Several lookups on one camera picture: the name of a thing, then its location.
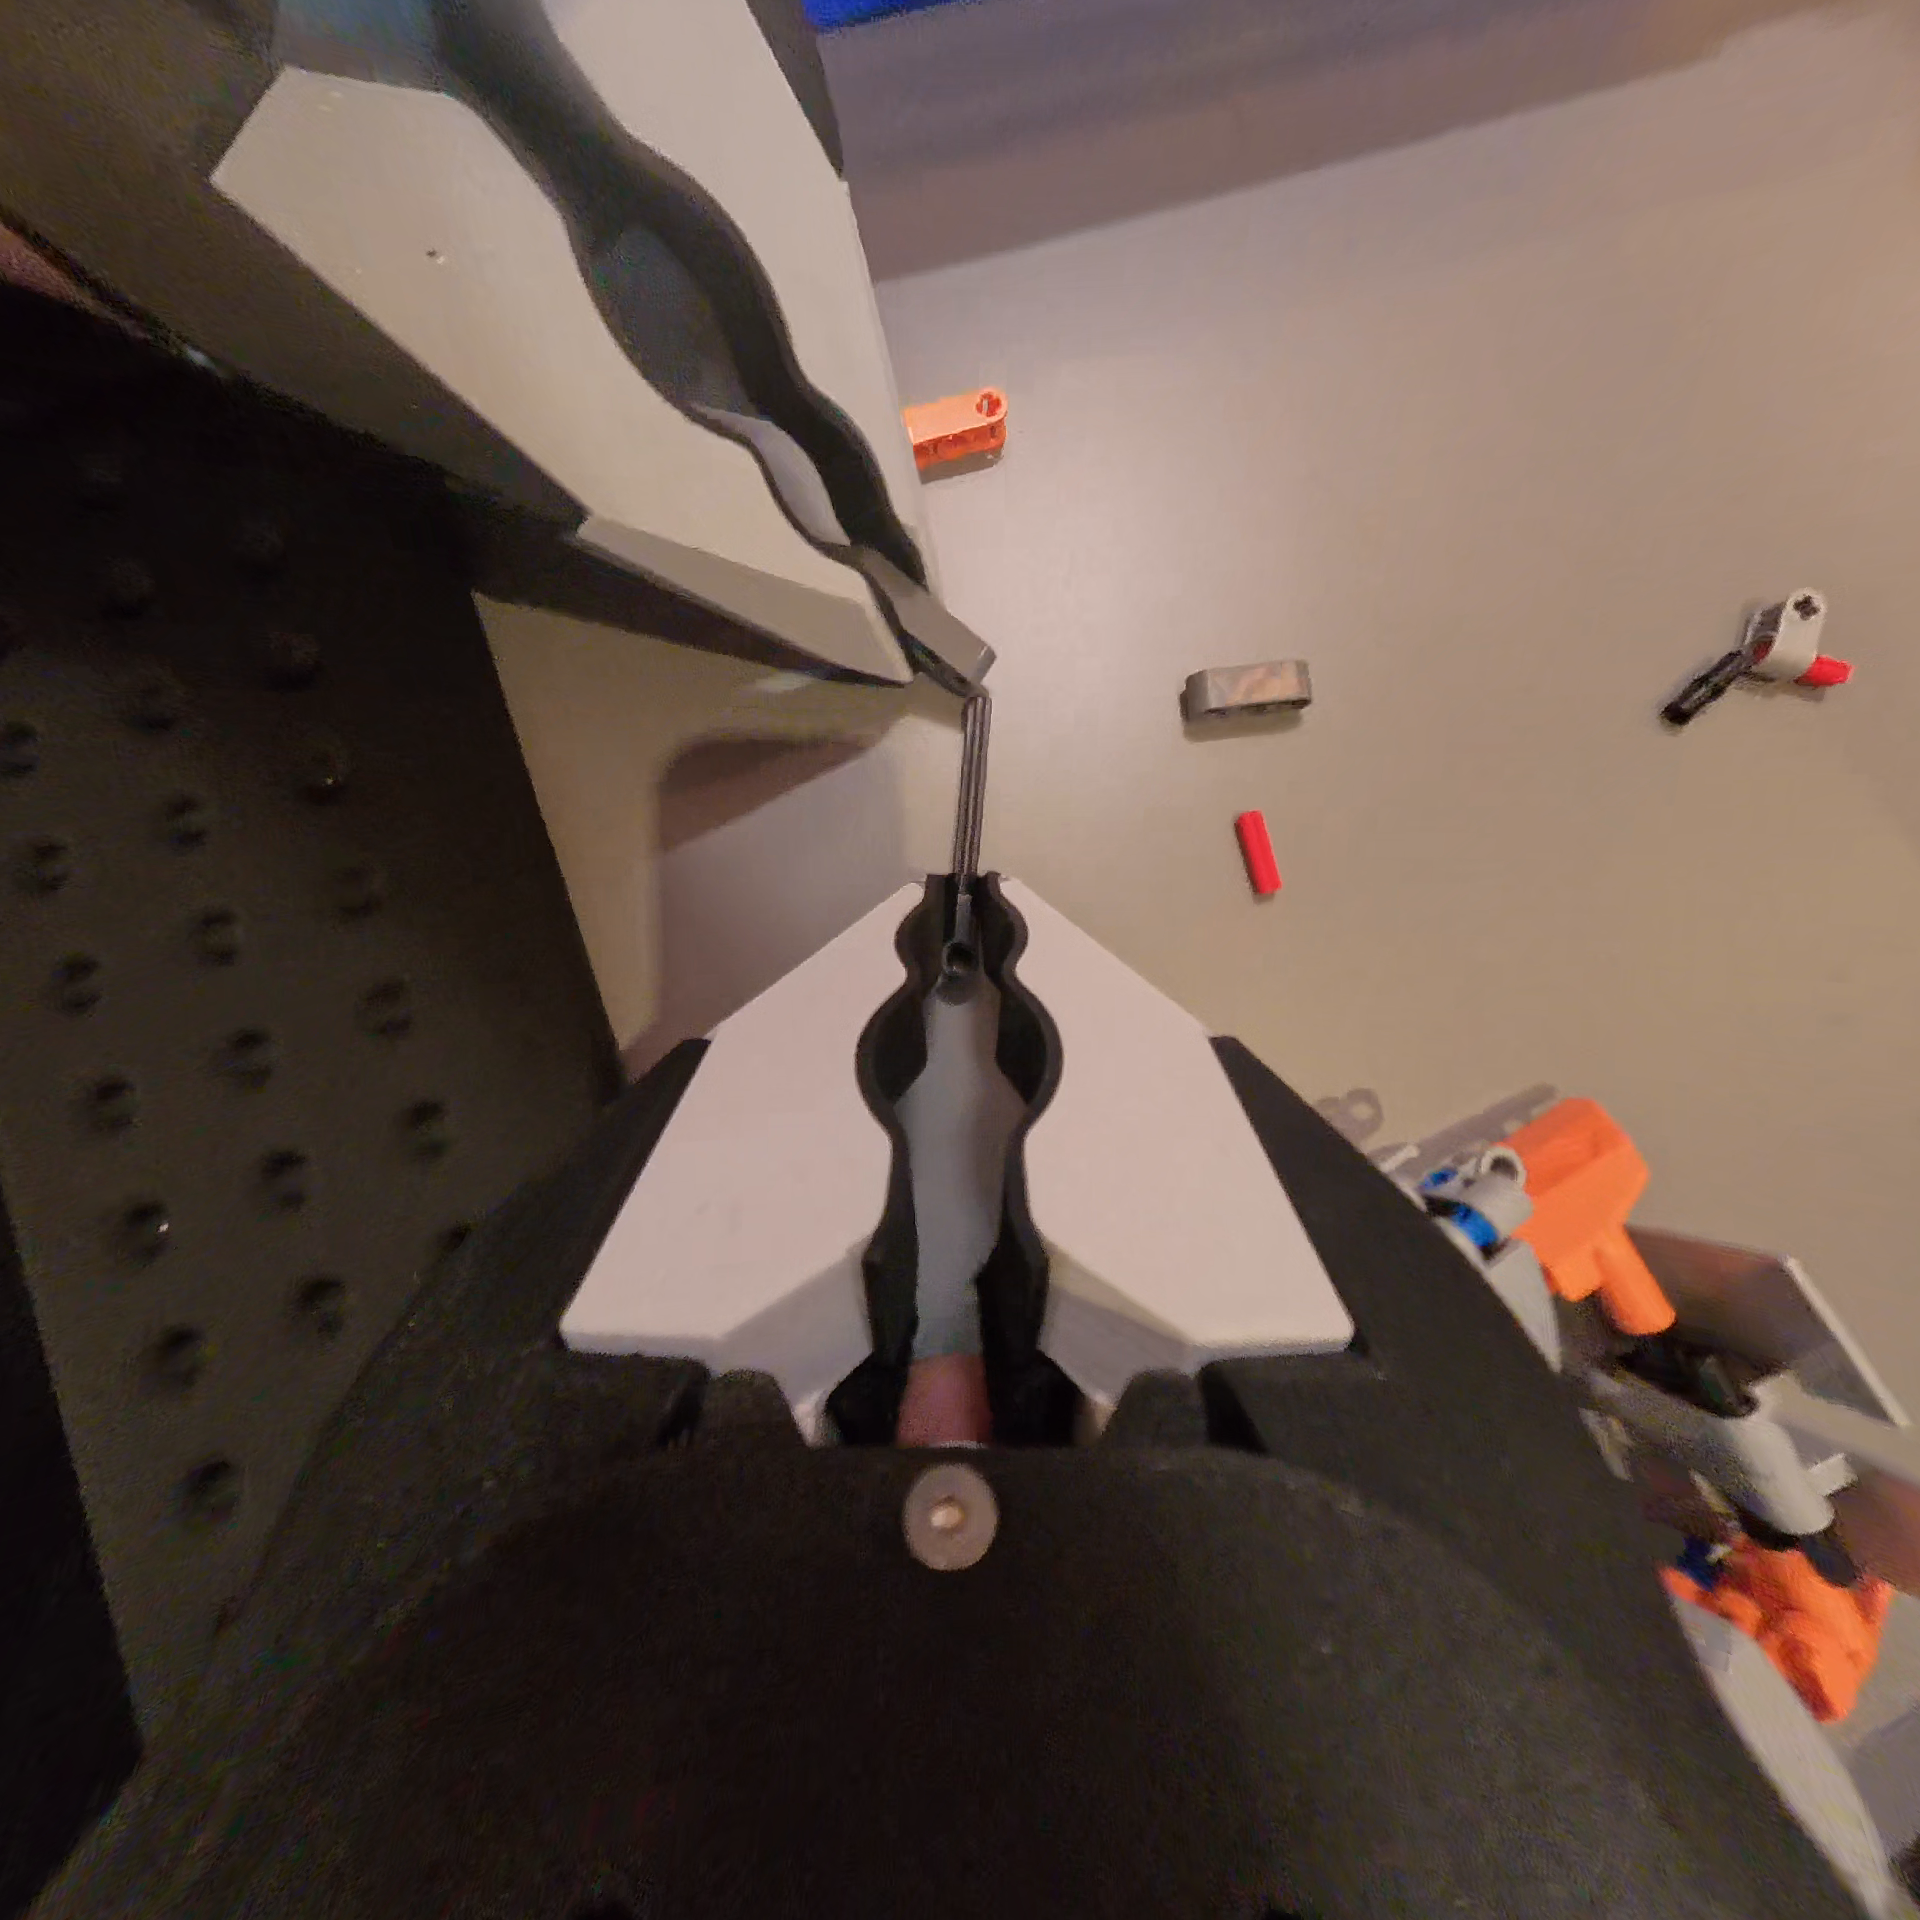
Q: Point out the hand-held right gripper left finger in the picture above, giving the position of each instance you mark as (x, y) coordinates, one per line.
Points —
(738, 1200)

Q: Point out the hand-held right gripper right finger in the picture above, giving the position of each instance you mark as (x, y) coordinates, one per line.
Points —
(1185, 1200)

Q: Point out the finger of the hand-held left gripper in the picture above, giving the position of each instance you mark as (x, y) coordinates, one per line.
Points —
(450, 301)
(752, 121)

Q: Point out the black toy axle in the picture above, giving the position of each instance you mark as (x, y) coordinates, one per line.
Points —
(971, 779)

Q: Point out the small grey connector block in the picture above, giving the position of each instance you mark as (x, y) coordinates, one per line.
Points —
(1245, 692)

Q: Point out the grey bent toy beam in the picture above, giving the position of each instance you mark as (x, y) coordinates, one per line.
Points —
(954, 653)

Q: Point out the red toy pin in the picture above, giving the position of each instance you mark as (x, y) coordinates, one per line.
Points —
(1260, 855)

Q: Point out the orange toy connector block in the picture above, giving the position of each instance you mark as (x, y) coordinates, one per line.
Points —
(954, 427)

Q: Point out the grey orange toy robot head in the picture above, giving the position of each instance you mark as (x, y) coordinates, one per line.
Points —
(1576, 1186)

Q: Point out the black studded mat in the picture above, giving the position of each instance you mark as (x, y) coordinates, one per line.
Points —
(224, 972)

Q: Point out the white red black connector piece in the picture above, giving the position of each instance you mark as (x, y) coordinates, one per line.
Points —
(1786, 639)

